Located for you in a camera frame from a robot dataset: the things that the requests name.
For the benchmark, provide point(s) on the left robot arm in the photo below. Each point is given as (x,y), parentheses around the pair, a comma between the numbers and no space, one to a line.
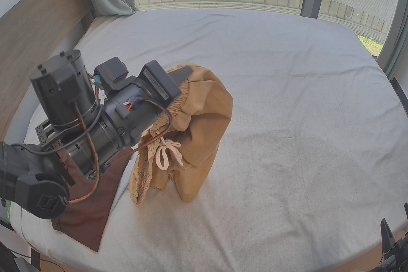
(54,92)

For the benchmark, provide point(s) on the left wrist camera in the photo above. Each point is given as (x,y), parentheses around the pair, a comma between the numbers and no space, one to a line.
(111,73)

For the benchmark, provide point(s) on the tan shorts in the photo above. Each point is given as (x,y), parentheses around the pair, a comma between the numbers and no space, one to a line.
(204,136)

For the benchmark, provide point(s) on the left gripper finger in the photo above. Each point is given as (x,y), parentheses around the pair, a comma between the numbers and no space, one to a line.
(183,74)

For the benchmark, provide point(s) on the bed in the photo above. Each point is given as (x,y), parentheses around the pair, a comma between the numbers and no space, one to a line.
(271,73)

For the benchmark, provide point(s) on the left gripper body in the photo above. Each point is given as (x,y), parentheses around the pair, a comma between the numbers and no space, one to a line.
(134,111)

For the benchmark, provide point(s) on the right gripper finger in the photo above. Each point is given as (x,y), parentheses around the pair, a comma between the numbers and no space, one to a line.
(388,238)
(406,213)

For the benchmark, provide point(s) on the brown shorts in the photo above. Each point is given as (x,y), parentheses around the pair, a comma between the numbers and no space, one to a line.
(89,216)

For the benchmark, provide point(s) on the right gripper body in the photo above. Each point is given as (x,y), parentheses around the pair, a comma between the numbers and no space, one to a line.
(400,253)

